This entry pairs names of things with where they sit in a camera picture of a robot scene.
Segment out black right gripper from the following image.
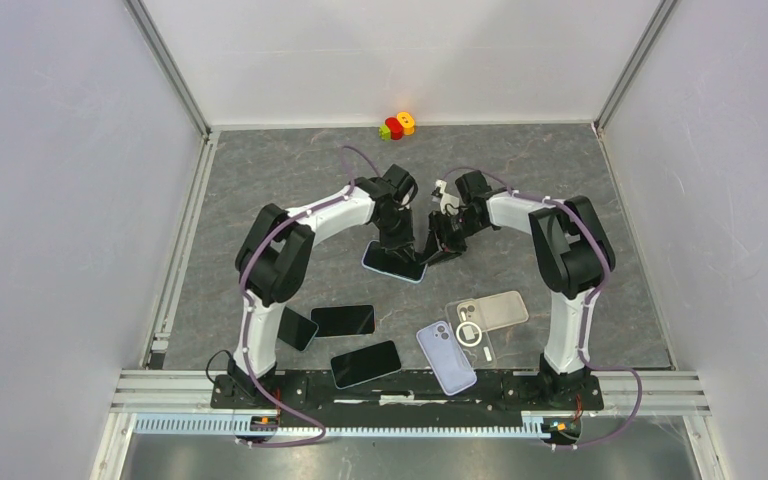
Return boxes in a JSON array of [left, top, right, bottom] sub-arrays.
[[420, 211, 485, 267]]

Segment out light blue phone case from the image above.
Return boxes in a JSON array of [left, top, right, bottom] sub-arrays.
[[361, 239, 428, 285]]

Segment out black smartphone carried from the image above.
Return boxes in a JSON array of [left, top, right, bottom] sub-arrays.
[[364, 241, 426, 282]]

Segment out clear magsafe phone case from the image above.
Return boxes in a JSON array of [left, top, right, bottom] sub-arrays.
[[445, 299, 497, 369]]

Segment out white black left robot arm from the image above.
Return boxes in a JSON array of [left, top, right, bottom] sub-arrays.
[[233, 165, 424, 408]]

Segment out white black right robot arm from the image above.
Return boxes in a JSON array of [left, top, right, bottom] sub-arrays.
[[421, 170, 616, 408]]

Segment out beige translucent phone case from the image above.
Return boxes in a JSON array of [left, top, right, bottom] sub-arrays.
[[456, 291, 529, 332]]

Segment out lilac phone case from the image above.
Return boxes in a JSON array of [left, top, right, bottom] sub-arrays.
[[416, 321, 478, 396]]

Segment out black smartphone middle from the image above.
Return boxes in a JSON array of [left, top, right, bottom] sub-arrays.
[[310, 304, 375, 338]]

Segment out black smartphone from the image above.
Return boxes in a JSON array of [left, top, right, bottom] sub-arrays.
[[330, 340, 402, 390], [310, 304, 375, 338], [277, 307, 319, 352]]

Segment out black smartphone front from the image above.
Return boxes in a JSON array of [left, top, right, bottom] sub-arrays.
[[330, 340, 402, 390]]

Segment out colourful toy blocks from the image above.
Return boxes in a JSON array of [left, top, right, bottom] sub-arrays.
[[378, 111, 416, 141]]

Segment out black smartphone leftmost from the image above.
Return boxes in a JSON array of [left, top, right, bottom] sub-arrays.
[[277, 307, 319, 352]]

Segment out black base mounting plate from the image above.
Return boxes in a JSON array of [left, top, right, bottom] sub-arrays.
[[210, 369, 605, 428]]

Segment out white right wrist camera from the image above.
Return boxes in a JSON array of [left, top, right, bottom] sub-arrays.
[[431, 179, 460, 215]]

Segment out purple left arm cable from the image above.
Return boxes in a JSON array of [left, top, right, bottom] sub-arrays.
[[238, 145, 383, 449]]

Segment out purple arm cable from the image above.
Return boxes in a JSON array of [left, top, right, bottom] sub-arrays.
[[238, 145, 383, 449], [442, 166, 644, 453]]

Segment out light blue toothed rail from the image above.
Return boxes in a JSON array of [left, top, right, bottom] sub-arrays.
[[133, 413, 550, 440]]

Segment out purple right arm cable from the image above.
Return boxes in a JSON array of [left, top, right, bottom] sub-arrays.
[[442, 166, 644, 453]]

